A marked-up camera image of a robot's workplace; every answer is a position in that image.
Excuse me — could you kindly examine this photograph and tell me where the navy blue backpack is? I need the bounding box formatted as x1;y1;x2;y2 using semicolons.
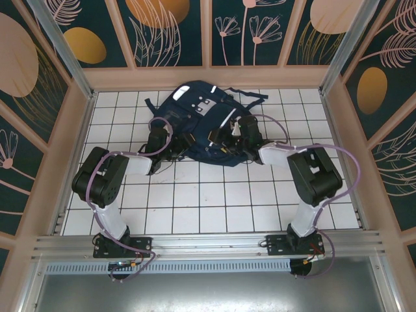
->
144;80;270;168

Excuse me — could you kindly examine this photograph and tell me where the grey metal sheet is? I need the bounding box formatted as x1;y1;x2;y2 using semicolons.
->
18;255;402;312

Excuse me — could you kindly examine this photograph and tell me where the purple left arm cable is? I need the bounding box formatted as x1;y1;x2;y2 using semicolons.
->
86;116;173;283

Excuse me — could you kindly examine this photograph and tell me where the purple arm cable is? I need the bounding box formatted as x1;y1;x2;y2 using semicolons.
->
255;114;362;280
86;116;173;283

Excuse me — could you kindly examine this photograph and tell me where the aluminium mounting rail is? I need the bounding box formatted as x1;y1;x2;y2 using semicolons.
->
31;229;386;261

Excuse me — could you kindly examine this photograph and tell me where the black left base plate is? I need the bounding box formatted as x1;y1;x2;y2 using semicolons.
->
93;236;153;259

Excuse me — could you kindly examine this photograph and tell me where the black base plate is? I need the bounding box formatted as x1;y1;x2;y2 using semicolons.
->
93;236;153;259
265;234;325;257

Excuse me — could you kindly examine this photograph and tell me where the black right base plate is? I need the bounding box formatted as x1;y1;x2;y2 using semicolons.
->
265;234;325;257

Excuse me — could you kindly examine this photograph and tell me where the grey slotted cable duct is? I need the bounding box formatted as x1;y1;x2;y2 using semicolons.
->
45;259;292;274

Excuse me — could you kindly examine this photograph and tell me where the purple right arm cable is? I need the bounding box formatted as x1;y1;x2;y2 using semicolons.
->
255;114;362;280

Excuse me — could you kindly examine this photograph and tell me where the aluminium frame post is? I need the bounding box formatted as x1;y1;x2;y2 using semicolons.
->
318;0;381;95
27;0;98;100

